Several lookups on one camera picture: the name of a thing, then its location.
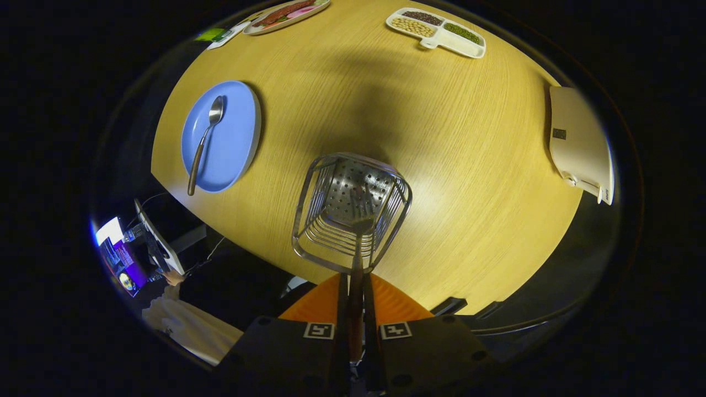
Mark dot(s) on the white divided bean tray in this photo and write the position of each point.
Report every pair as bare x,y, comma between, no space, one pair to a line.
463,47

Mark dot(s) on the white printed cloth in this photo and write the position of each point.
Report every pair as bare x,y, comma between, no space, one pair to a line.
193,328

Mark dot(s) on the blue round plate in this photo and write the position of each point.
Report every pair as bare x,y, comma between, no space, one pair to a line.
231,138

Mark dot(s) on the lit computer monitor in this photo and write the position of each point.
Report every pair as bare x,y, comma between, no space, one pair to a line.
118,259

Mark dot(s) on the white toaster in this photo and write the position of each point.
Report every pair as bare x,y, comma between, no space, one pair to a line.
579,143

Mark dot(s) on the plate of toy food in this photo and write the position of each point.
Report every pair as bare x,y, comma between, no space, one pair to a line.
281,14

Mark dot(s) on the white square coaster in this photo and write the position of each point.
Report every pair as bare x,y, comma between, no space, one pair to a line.
238,30

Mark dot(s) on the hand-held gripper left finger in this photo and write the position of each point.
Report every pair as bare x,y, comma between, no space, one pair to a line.
343,309

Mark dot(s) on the green label drink bottle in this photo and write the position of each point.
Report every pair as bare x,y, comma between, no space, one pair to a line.
212,34

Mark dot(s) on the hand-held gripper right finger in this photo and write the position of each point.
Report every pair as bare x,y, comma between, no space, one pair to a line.
368,309

